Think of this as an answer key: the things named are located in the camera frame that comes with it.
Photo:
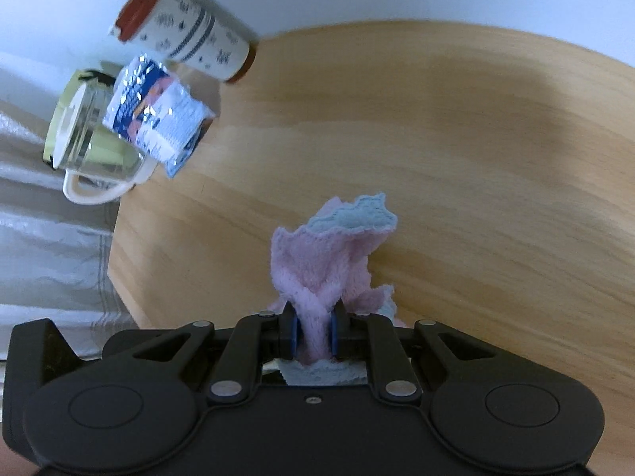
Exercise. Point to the pink and blue cloth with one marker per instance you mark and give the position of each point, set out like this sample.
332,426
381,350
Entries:
317,277

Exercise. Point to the white patterned tumbler red lid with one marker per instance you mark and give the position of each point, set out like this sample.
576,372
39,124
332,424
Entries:
198,29

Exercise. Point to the grey translucent curtain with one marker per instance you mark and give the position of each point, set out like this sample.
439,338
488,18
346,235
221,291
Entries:
49,238

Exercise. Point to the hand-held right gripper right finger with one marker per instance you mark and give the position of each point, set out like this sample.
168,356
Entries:
335,335

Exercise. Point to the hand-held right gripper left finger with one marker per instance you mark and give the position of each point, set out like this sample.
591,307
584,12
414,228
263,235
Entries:
293,335

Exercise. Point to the blue and white foil packet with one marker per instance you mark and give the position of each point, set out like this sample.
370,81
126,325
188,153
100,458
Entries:
156,109

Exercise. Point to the clear glass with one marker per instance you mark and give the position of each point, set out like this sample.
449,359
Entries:
92,134

